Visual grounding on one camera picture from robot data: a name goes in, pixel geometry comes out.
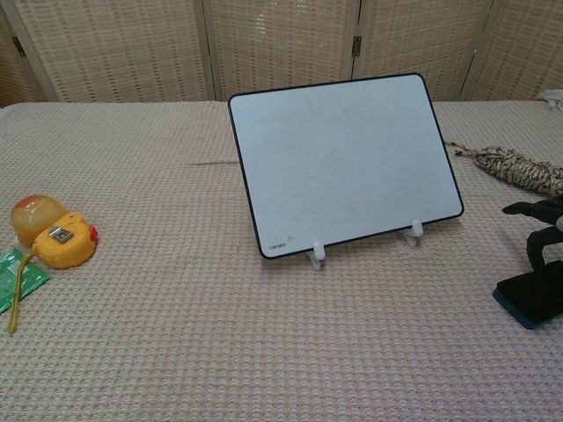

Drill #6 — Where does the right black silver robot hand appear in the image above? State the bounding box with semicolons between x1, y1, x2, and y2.
502;197;563;282

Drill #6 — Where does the black whiteboard eraser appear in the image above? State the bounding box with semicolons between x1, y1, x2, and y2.
491;272;563;331

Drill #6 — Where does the woven folding screen panel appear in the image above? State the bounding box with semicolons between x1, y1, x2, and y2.
461;0;563;103
8;0;217;103
351;0;498;102
0;8;24;107
204;0;366;101

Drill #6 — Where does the white plastic board stand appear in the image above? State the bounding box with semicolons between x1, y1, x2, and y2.
306;218;427;270

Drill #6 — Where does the beige woven tablecloth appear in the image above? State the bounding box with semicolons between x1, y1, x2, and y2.
0;99;563;422

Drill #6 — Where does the yellow tape measure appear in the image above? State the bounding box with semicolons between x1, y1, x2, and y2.
6;211;100;336

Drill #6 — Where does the orange yellow toy apple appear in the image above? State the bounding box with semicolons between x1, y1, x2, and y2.
11;193;68;246

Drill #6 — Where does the green foil packet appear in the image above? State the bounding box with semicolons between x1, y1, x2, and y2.
0;245;50;316

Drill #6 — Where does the braided rope bundle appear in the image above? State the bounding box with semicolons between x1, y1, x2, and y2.
443;140;563;197

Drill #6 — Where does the small white whiteboard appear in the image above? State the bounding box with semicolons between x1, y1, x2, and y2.
228;72;466;264

